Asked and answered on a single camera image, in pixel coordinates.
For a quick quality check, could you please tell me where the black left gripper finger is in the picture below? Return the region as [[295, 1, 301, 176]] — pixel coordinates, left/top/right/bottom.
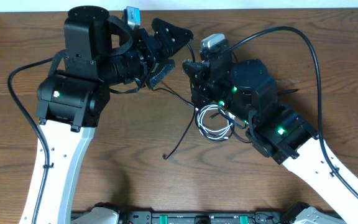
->
[[151, 18, 194, 57], [146, 59, 175, 89]]

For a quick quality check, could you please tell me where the white cable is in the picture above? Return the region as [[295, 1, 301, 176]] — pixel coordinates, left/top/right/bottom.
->
[[196, 104, 236, 140]]

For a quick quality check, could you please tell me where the black right camera cable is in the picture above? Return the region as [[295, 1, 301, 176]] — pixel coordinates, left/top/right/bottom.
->
[[227, 26, 358, 215]]

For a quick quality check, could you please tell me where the black left camera cable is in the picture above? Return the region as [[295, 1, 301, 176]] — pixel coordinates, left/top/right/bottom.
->
[[7, 57, 57, 224]]

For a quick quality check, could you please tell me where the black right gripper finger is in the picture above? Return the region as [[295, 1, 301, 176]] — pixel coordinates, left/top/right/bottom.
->
[[182, 60, 210, 82], [190, 80, 210, 108]]

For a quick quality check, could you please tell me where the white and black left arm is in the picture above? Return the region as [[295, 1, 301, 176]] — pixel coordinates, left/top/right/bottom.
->
[[21, 6, 193, 223]]

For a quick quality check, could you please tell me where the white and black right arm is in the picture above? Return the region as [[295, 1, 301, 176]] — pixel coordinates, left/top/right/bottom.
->
[[182, 40, 358, 223]]

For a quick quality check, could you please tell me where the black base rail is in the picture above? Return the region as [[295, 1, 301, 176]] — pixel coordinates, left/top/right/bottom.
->
[[70, 201, 347, 224]]

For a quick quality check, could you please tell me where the black camera cable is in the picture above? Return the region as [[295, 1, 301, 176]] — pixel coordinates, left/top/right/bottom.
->
[[227, 26, 358, 215], [7, 57, 57, 224]]

